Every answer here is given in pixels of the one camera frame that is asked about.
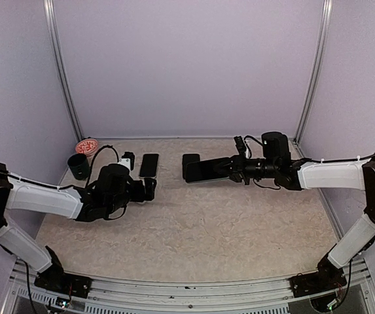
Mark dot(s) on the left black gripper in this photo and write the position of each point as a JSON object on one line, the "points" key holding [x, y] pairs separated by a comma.
{"points": [[149, 194]]}

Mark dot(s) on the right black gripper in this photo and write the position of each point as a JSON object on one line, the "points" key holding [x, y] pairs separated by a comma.
{"points": [[238, 170]]}

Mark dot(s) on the teal green phone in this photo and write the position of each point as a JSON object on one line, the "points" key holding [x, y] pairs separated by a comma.
{"points": [[202, 171]]}

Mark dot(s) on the black phone with silver edge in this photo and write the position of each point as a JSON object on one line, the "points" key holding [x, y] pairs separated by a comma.
{"points": [[190, 158]]}

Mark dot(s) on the frosted clear phone case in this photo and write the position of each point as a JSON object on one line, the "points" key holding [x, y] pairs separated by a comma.
{"points": [[143, 202]]}

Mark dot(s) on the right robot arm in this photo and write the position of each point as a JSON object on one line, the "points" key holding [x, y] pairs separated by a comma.
{"points": [[304, 174]]}

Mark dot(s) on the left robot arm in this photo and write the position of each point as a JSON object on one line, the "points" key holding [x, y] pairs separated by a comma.
{"points": [[112, 191]]}

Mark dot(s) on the red white patterned bowl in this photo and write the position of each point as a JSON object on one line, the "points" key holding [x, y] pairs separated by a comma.
{"points": [[88, 147]]}

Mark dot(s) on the black cup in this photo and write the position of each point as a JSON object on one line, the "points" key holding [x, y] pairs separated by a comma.
{"points": [[79, 166]]}

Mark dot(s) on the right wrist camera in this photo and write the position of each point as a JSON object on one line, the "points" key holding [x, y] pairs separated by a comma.
{"points": [[240, 145]]}

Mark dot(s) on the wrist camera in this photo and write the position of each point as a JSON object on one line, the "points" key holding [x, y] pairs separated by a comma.
{"points": [[127, 160], [240, 145]]}

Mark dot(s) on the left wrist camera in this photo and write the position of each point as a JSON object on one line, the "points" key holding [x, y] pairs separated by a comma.
{"points": [[127, 160]]}

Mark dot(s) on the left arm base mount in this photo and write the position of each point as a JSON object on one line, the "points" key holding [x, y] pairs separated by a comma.
{"points": [[65, 283]]}

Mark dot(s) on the front aluminium rail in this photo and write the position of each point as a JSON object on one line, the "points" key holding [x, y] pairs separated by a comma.
{"points": [[108, 295]]}

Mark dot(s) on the right aluminium frame post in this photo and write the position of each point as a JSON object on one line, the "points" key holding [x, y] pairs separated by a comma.
{"points": [[316, 70]]}

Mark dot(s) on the aluminium frame post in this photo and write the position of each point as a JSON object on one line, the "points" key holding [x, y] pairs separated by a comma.
{"points": [[60, 67], [316, 70]]}

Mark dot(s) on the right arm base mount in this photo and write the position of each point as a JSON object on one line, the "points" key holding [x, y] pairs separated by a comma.
{"points": [[314, 283]]}

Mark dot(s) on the left aluminium frame post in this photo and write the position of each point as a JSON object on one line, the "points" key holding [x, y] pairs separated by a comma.
{"points": [[60, 67]]}

